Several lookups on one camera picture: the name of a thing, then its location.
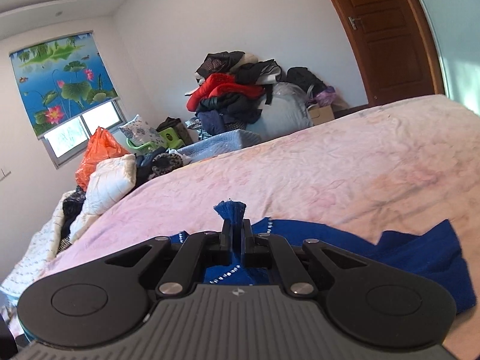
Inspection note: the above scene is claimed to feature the pile of clothes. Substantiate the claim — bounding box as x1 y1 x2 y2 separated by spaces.
185 50 283 140

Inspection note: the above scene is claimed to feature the clear plastic bag bundle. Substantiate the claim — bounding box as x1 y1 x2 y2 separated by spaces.
246 82 313 141

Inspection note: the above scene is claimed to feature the dark patterned garment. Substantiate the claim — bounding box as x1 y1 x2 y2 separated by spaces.
133 148 184 189

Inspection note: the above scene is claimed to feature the blue knit sweater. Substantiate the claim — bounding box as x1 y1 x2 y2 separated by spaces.
168 199 467 315

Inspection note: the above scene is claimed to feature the green plastic stool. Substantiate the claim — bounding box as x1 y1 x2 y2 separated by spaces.
126 127 185 155

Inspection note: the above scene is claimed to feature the pink floral bed sheet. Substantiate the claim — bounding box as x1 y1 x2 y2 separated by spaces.
17 95 479 359

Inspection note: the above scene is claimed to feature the cardboard box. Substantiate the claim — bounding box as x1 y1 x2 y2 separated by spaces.
307 105 335 125

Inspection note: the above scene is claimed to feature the brown wooden door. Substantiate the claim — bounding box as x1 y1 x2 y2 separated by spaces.
331 0 444 107

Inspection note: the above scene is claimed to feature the light blue folded blanket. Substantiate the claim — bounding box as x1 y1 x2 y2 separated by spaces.
177 129 262 163

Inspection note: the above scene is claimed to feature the window with grey frame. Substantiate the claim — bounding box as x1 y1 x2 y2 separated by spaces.
38 97 126 169

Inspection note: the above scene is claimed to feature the white quilted duvet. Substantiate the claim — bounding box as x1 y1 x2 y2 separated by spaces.
1 154 137 298

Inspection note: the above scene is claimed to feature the floral white pillow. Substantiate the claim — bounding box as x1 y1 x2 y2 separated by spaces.
120 115 160 146

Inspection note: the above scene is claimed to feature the black bag by wall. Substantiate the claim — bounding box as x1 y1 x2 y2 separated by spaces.
286 67 327 97

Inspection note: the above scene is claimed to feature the lotus print roller blind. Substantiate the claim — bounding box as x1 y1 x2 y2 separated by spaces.
9 32 118 137

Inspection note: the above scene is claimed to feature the orange plastic bag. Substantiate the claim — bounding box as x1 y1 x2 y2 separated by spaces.
75 127 128 191

